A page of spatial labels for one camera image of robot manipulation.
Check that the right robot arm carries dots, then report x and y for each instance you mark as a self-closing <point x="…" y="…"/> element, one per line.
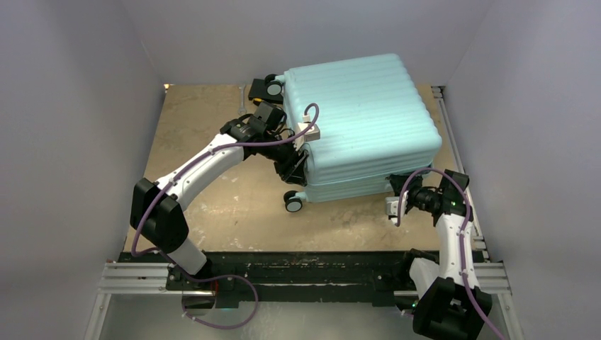
<point x="451" y="304"/>

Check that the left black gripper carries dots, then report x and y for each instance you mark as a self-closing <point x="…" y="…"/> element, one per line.
<point x="292" y="168"/>

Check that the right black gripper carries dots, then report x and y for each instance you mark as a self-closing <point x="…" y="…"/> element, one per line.
<point x="396" y="182"/>

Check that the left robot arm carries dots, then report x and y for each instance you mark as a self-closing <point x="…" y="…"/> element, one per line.
<point x="158" y="207"/>

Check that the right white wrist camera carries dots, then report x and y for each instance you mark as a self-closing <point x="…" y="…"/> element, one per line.
<point x="396" y="209"/>

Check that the silver metal wrench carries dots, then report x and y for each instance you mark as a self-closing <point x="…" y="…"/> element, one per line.
<point x="242" y="109"/>

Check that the black metal base rail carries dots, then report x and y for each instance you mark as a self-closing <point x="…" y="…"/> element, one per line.
<point x="379" y="278"/>

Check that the light blue suitcase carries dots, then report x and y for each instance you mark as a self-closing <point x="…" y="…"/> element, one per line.
<point x="372" y="124"/>

